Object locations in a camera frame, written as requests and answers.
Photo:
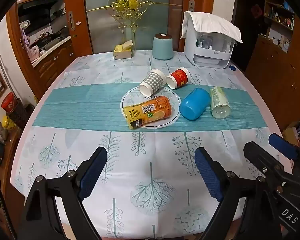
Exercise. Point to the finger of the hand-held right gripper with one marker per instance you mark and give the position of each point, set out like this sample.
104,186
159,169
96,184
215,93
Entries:
283,146
263,155

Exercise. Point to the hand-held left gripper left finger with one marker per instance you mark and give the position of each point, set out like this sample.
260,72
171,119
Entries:
91,177

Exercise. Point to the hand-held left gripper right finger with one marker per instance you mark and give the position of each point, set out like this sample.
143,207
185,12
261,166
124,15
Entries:
210,177

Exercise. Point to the clear green-print cup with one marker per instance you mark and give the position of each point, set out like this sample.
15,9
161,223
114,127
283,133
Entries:
218,100

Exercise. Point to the blue plastic cup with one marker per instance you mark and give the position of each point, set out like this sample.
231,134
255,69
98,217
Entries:
193,103

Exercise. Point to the yellow orange snack packet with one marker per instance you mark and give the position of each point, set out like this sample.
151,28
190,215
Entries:
152,110

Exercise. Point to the red paper cup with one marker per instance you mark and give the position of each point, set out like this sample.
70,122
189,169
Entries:
181,77

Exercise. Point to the grey checked paper cup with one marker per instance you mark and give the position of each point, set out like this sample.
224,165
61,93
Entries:
153,81

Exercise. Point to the cardboard box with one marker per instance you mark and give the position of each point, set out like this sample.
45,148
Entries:
293,135

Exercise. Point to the tree-print tablecloth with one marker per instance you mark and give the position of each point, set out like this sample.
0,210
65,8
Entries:
150,155

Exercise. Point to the blue bottle cap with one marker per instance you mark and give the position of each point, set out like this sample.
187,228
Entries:
232,67

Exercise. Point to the yellow jar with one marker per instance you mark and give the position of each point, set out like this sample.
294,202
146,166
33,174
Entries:
9,123

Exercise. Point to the white countertop appliance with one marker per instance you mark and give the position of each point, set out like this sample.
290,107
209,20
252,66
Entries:
210,60

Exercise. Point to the red canister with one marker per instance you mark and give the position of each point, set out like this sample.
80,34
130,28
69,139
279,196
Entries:
8,102

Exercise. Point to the wooden shelf with small items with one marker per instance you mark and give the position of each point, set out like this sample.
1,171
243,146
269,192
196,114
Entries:
280,30

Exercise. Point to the wooden kitchen cabinet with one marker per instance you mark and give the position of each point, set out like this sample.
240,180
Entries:
55,62

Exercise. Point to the yellow tissue box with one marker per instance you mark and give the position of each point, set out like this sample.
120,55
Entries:
122,53

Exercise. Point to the light blue canister brown lid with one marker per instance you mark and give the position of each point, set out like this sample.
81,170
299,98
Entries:
162,47

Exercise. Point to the red hanging ornament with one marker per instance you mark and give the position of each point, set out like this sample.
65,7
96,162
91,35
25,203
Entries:
256,10

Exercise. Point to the white towel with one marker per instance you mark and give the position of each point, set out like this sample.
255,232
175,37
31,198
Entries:
212,22

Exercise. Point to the frosted glass door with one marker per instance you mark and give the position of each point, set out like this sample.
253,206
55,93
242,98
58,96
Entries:
102,30

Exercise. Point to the black wok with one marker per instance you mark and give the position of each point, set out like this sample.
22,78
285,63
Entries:
60,31

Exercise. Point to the pink hanging cloth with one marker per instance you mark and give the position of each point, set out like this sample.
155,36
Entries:
25,36

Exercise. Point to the range hood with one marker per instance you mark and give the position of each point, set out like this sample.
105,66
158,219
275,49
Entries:
40,6

